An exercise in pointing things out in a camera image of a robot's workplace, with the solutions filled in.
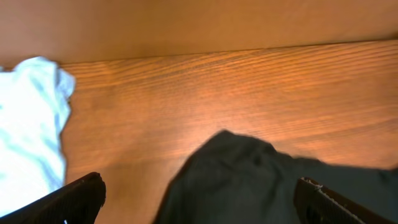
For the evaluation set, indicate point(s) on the black shirt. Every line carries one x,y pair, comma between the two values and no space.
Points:
239,179

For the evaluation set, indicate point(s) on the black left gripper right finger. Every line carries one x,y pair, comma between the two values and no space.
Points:
316,204

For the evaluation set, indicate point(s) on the light blue shirt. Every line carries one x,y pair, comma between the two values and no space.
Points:
34,111

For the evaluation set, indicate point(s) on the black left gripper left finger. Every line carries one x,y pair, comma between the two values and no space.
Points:
78,202

